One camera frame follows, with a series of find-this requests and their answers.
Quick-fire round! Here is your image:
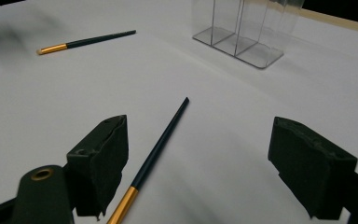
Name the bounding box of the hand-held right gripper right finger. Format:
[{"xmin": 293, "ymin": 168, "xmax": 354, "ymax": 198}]
[{"xmin": 267, "ymin": 116, "xmax": 358, "ymax": 220}]

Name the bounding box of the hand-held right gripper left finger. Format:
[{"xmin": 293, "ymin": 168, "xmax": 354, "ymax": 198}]
[{"xmin": 66, "ymin": 114, "xmax": 130, "ymax": 220}]

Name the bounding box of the white table mat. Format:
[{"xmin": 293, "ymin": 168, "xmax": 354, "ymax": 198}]
[{"xmin": 0, "ymin": 0, "xmax": 358, "ymax": 224}]

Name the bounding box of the clear acrylic organizer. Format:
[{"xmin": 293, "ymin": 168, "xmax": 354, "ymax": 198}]
[{"xmin": 191, "ymin": 0, "xmax": 306, "ymax": 70}]

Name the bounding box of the black chopstick with gold end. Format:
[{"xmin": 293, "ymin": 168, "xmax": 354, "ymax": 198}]
[
  {"xmin": 35, "ymin": 29, "xmax": 137, "ymax": 56},
  {"xmin": 106, "ymin": 96, "xmax": 190, "ymax": 224}
]

